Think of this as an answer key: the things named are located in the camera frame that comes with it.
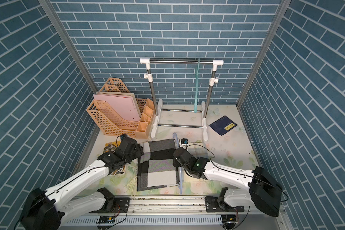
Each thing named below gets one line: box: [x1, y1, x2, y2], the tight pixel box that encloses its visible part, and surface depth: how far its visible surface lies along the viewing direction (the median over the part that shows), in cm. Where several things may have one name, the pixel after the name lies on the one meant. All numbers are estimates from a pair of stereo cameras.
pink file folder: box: [92, 93, 141, 122], surface depth 90 cm
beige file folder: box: [92, 91, 137, 103], surface depth 86 cm
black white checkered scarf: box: [136, 138, 180, 192], surface depth 84 cm
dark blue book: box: [208, 115, 238, 136], surface depth 110 cm
